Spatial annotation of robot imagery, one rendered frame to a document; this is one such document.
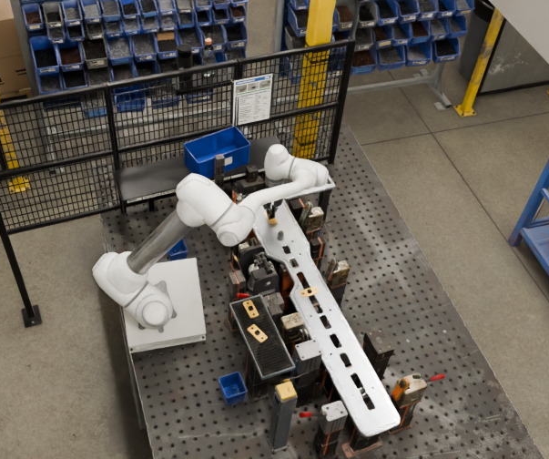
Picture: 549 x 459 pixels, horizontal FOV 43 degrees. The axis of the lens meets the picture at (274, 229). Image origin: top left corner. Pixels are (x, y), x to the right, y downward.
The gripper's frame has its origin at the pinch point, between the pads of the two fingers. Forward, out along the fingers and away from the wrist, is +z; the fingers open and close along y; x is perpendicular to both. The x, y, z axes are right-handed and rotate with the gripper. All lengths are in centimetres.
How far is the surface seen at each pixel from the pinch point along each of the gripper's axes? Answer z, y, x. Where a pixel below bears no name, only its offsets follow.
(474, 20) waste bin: 53, 257, 186
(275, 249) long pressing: 5.3, -5.0, -18.2
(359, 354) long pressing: 5, 7, -84
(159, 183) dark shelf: 2, -45, 38
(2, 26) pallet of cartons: 37, -97, 253
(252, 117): -13, 11, 54
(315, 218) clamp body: 2.9, 20.2, -8.3
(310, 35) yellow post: -51, 43, 62
